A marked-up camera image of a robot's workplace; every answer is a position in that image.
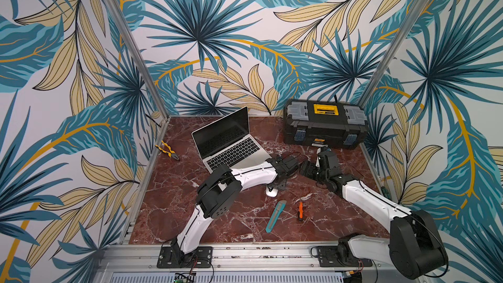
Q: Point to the aluminium front rail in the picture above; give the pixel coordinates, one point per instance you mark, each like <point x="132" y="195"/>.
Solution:
<point x="231" y="262"/>

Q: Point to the aluminium frame post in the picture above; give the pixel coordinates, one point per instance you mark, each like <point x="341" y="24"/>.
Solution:
<point x="399" y="38"/>
<point x="118" y="17"/>

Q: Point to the orange screwdriver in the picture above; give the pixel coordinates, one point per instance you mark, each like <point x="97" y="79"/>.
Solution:
<point x="300" y="214"/>

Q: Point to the black toolbox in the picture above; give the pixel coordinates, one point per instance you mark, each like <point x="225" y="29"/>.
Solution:
<point x="324" y="124"/>

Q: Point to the aluminium frame post left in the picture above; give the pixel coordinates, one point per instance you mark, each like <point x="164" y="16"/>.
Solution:
<point x="118" y="17"/>

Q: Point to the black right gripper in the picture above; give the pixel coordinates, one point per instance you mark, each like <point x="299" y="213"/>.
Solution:
<point x="314" y="170"/>

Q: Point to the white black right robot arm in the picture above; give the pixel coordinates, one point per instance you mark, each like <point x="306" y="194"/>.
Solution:
<point x="414" y="246"/>

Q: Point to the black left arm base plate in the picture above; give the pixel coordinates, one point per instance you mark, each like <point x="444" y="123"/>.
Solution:
<point x="199" y="258"/>

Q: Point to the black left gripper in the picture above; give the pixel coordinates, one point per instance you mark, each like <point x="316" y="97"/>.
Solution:
<point x="282" y="186"/>

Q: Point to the white wireless mouse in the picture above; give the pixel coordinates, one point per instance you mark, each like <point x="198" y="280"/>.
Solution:
<point x="271" y="192"/>

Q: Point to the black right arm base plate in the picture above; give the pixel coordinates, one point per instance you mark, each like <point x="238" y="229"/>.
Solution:
<point x="341" y="257"/>

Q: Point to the aluminium frame post right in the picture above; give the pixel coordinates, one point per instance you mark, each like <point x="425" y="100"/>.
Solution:
<point x="399" y="38"/>

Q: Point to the silver laptop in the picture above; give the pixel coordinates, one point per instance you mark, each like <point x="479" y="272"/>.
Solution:
<point x="227" y="141"/>

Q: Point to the teal utility knife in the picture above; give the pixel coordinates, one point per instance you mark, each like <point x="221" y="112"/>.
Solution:
<point x="275" y="215"/>

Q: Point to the yellow black pliers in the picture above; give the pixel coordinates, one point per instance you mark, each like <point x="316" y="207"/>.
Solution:
<point x="166" y="149"/>

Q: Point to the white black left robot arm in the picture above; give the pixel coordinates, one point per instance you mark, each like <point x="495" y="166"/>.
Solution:
<point x="217" y="194"/>

